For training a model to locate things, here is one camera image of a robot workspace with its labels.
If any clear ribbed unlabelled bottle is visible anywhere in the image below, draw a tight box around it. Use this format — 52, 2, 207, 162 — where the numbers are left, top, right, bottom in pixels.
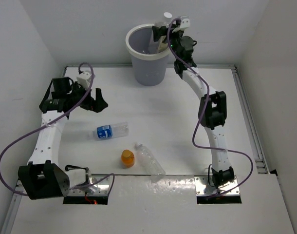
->
135, 143, 166, 178

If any blue label Pocari bottle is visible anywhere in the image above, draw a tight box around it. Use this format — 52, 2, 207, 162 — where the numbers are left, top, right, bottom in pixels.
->
87, 122, 129, 140

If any small orange bottle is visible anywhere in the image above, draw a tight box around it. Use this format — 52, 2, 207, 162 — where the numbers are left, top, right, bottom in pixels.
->
121, 150, 135, 168

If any metal base plate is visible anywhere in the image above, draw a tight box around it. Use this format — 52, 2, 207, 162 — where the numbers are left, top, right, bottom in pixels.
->
194, 176, 240, 197
68, 174, 115, 197

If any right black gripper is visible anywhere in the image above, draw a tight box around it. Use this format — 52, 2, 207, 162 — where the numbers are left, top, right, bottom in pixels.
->
153, 22, 184, 60

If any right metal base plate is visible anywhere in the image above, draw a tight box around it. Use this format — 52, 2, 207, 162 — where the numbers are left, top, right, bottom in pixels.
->
194, 176, 240, 197

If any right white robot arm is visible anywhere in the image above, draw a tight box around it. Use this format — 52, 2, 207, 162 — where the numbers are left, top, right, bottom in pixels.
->
152, 25, 235, 188

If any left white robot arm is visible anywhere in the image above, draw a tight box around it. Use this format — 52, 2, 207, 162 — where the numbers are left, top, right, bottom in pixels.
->
18, 72, 108, 200

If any grey plastic waste bin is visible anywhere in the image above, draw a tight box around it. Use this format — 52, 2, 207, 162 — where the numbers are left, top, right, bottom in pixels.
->
125, 24, 170, 86

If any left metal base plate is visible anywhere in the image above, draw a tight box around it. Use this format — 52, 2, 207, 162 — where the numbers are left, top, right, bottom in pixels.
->
68, 174, 115, 197

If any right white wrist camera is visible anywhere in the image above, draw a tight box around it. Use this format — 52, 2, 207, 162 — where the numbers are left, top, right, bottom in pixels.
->
174, 16, 190, 32

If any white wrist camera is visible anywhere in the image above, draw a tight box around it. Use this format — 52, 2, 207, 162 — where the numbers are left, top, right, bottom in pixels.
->
174, 16, 190, 32
76, 71, 95, 90

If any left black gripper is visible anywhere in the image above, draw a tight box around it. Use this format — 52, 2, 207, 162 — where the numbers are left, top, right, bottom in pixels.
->
67, 81, 108, 113

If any clear bottle cream label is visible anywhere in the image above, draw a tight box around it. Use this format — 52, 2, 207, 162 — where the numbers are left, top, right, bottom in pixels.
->
148, 12, 172, 54

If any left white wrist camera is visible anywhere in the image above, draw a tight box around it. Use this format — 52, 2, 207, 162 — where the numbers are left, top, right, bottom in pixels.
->
76, 71, 95, 90

